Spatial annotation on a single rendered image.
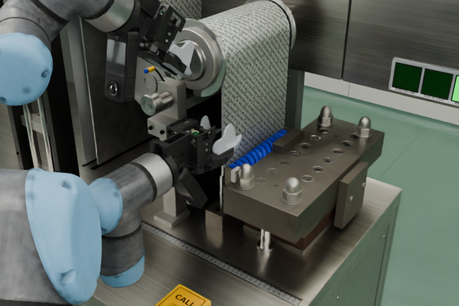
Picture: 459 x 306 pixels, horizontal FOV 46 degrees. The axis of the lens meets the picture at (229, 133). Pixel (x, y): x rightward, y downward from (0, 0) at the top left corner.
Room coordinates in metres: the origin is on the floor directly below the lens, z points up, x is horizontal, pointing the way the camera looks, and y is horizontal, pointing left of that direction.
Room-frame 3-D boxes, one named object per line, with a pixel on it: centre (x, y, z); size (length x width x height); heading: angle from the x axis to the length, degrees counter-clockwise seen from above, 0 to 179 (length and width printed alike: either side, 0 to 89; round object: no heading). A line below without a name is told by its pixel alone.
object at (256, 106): (1.01, -0.06, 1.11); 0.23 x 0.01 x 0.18; 144
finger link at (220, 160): (0.85, 0.03, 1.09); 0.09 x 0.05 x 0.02; 135
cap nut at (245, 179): (0.86, -0.03, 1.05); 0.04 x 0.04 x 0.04
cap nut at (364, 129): (1.07, -0.30, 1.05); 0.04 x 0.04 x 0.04
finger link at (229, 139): (0.89, 0.00, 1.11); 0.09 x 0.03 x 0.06; 135
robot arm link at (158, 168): (0.76, 0.13, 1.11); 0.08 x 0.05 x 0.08; 54
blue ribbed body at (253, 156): (0.99, -0.07, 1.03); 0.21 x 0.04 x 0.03; 144
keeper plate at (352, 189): (0.92, -0.25, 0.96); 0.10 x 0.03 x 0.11; 144
